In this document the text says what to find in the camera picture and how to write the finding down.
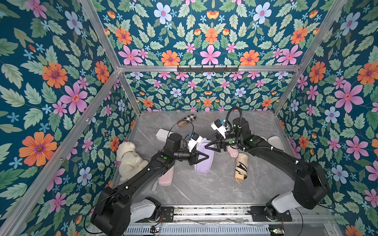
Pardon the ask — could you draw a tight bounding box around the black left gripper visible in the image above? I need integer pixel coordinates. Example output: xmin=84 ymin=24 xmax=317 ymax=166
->
xmin=171 ymin=147 xmax=208 ymax=166

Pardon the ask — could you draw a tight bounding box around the pink umbrella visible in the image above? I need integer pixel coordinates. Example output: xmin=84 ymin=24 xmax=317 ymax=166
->
xmin=226 ymin=146 xmax=239 ymax=158

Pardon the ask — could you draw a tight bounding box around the grey case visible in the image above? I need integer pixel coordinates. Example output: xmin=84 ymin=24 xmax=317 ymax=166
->
xmin=195 ymin=140 xmax=214 ymax=174

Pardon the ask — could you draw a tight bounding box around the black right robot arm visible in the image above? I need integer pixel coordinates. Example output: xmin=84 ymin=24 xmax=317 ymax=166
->
xmin=206 ymin=118 xmax=330 ymax=213

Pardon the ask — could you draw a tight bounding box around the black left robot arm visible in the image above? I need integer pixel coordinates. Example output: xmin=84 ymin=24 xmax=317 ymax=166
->
xmin=90 ymin=133 xmax=209 ymax=236

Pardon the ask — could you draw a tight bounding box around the beige black striped umbrella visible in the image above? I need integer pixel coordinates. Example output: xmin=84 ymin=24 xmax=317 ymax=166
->
xmin=234 ymin=153 xmax=249 ymax=185

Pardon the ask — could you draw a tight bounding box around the closed white umbrella case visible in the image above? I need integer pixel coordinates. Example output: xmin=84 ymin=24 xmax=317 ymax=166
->
xmin=156 ymin=129 xmax=173 ymax=142

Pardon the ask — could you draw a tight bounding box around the cream plush teddy bear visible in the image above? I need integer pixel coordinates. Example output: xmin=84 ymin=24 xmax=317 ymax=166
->
xmin=116 ymin=142 xmax=149 ymax=184

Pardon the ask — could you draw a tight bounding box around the white ventilation grille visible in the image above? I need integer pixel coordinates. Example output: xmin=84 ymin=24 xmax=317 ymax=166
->
xmin=123 ymin=225 xmax=271 ymax=236

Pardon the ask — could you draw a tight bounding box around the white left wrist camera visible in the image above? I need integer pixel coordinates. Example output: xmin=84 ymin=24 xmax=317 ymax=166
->
xmin=187 ymin=132 xmax=203 ymax=152

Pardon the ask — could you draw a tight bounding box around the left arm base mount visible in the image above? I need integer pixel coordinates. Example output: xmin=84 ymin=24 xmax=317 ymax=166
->
xmin=130 ymin=197 xmax=175 ymax=224

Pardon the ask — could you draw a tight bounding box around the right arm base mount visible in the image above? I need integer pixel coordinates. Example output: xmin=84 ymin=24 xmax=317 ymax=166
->
xmin=248 ymin=192 xmax=301 ymax=222

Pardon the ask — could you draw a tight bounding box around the metal hook rail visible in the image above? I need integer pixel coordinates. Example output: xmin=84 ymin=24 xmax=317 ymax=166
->
xmin=176 ymin=65 xmax=239 ymax=73

